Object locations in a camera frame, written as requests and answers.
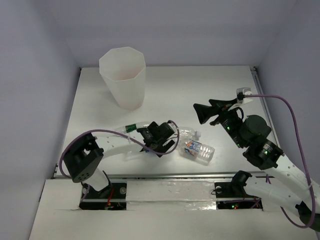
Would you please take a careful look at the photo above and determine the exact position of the translucent white plastic bin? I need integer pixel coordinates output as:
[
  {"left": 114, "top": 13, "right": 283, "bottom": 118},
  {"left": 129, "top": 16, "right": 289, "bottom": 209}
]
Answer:
[{"left": 98, "top": 46, "right": 146, "bottom": 111}]

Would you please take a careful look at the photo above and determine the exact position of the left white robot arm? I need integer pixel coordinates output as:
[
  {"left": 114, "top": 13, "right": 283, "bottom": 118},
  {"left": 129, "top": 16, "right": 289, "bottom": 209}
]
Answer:
[{"left": 58, "top": 120, "right": 181, "bottom": 199}]

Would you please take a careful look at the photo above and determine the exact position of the clear bottle orange blue label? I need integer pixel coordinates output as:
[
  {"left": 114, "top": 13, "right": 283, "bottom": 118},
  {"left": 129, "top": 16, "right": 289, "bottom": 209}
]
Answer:
[{"left": 178, "top": 138, "right": 215, "bottom": 166}]

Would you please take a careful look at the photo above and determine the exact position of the clear bottle green label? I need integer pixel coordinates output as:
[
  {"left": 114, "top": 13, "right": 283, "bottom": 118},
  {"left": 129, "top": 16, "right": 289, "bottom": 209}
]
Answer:
[{"left": 114, "top": 121, "right": 152, "bottom": 135}]

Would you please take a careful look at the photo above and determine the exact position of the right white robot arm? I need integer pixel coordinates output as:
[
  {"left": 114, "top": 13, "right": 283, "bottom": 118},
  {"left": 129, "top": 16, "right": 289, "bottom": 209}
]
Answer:
[{"left": 193, "top": 95, "right": 320, "bottom": 232}]

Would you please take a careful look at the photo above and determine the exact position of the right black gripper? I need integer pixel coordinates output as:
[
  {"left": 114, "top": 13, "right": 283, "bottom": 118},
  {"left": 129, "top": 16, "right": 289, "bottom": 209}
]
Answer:
[{"left": 192, "top": 97, "right": 247, "bottom": 148}]

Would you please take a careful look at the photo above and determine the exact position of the clear crushed unlabelled bottle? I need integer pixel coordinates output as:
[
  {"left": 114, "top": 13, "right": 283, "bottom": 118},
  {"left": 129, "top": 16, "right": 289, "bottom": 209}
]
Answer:
[{"left": 178, "top": 126, "right": 201, "bottom": 141}]

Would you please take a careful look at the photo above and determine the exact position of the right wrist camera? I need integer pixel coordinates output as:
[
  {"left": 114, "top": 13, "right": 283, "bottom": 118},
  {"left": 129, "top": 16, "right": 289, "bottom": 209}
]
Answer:
[{"left": 236, "top": 87, "right": 253, "bottom": 105}]

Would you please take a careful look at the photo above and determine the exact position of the aluminium side rail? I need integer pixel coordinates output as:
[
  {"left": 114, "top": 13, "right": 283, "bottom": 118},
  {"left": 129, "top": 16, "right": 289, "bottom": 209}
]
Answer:
[{"left": 250, "top": 66, "right": 281, "bottom": 147}]

